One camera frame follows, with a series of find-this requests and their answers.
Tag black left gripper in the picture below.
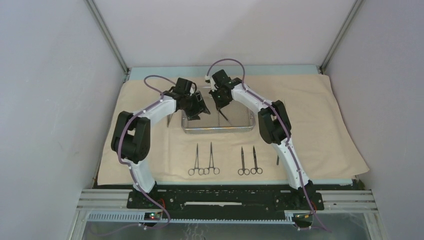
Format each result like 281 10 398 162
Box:
182 91 210 121

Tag metal surgical instrument tray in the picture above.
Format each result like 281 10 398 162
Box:
181 88 256 134

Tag metal hemostat clamp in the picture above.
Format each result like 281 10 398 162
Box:
203 142 221 175
187 144 205 176

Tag metal surgical scissors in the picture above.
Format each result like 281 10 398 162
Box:
250 146 263 175

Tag beige cloth wrap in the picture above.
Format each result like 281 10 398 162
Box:
98 74 369 191

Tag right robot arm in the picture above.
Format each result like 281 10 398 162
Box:
205 69 313 209

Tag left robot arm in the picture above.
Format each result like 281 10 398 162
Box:
111 78 211 208

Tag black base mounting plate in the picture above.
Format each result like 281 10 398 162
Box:
127 184 325 211

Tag aluminium frame rail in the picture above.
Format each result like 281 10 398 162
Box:
76 189 378 224

